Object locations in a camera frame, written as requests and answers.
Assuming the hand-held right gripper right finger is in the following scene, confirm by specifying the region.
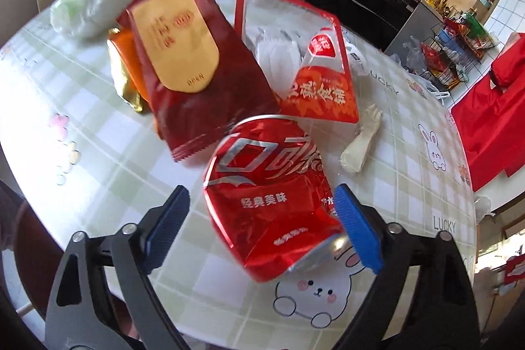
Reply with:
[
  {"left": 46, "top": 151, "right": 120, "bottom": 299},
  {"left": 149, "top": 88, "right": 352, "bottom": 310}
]
[{"left": 332, "top": 183, "right": 482, "bottom": 350}]

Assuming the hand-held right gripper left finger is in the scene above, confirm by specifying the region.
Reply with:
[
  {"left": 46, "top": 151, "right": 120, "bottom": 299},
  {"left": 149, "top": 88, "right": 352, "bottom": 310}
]
[{"left": 44, "top": 185, "right": 191, "bottom": 350}]

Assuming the crushed red cola can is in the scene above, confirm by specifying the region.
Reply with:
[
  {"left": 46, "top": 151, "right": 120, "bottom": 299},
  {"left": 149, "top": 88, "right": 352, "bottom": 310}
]
[{"left": 203, "top": 114, "right": 349, "bottom": 284}]

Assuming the gold foil wrapper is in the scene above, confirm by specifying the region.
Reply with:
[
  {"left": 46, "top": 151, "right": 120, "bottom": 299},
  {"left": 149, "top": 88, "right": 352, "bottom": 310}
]
[{"left": 107, "top": 27, "right": 154, "bottom": 113}]

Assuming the dark red gold-label snack packet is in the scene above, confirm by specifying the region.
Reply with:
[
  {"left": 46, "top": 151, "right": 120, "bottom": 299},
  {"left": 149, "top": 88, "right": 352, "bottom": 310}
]
[{"left": 116, "top": 0, "right": 281, "bottom": 163}]

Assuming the torn red white food packet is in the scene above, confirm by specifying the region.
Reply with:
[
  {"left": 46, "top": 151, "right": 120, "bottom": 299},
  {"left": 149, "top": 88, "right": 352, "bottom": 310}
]
[{"left": 235, "top": 0, "right": 361, "bottom": 124}]

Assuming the dark brown chair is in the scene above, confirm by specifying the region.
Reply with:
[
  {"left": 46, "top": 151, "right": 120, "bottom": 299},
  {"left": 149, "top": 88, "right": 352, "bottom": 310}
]
[{"left": 0, "top": 182, "right": 54, "bottom": 318}]

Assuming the white shopping bag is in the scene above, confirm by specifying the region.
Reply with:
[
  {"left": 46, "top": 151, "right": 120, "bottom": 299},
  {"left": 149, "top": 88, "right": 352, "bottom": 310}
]
[{"left": 416, "top": 73, "right": 450, "bottom": 98}]

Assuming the crumpled clear printed wrapper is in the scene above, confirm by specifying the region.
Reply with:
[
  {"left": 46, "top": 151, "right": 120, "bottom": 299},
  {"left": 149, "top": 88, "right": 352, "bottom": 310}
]
[{"left": 340, "top": 28, "right": 372, "bottom": 78}]

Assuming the red apron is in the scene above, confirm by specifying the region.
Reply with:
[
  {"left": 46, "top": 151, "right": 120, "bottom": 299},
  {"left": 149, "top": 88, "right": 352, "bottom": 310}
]
[{"left": 451, "top": 32, "right": 525, "bottom": 193}]

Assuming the clear plastic bag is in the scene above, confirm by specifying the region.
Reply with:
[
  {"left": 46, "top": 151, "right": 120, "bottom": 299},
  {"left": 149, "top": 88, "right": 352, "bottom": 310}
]
[{"left": 389, "top": 36, "right": 427, "bottom": 74}]

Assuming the narrow grey base cabinet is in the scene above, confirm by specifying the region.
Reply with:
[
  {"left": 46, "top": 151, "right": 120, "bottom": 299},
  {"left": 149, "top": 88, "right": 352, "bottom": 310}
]
[{"left": 386, "top": 1, "right": 446, "bottom": 55}]

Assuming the white green plastic bag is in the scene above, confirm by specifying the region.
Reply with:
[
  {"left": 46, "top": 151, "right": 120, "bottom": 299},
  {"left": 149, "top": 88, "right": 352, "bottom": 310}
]
[{"left": 50, "top": 0, "right": 138, "bottom": 39}]

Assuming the black wire storage rack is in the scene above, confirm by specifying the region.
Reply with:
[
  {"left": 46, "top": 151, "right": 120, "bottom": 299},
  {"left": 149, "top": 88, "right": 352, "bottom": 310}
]
[{"left": 418, "top": 11, "right": 499, "bottom": 90}]

